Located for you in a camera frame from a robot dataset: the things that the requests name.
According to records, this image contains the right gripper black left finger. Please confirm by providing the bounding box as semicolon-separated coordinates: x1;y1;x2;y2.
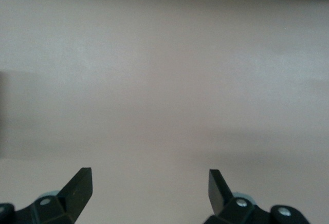
14;167;93;224

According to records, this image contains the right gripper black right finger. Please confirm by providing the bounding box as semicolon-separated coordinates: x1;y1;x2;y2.
204;169;270;224

